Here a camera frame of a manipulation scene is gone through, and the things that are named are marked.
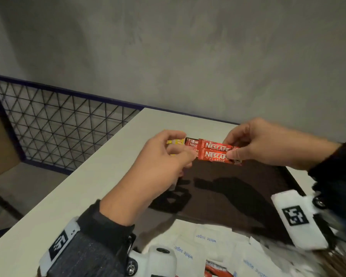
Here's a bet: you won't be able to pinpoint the person's left hand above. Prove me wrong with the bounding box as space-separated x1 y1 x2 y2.
99 129 197 227

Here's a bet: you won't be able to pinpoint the person's right hand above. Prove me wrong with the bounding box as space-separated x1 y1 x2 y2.
222 117 342 172

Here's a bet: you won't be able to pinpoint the row of tea bags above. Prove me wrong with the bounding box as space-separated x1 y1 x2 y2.
166 137 186 191

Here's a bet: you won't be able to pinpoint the brown plastic tray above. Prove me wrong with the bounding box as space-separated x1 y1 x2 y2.
148 138 306 245

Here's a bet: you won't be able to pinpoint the white sugar sachets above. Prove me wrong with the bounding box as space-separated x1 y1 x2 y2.
141 219 326 277

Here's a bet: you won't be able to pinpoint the bundle of wooden stir sticks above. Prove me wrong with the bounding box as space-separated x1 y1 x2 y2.
314 248 346 277

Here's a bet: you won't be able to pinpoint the black right wrist band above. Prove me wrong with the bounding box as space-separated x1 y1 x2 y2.
308 142 346 222

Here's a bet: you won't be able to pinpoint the black wrist band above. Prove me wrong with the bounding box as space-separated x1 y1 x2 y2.
39 200 136 277
308 142 346 222

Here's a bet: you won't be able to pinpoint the white box with marker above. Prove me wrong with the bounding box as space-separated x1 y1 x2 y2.
126 245 178 277

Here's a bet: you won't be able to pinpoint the black left wrist band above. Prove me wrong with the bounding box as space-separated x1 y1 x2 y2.
39 200 136 277

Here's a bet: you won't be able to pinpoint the black metal table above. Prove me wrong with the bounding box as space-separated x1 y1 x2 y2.
0 187 25 245

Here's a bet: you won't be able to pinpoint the cardboard box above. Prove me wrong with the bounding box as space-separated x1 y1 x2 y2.
0 102 21 182

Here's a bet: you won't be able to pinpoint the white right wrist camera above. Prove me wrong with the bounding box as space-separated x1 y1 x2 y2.
270 189 329 251

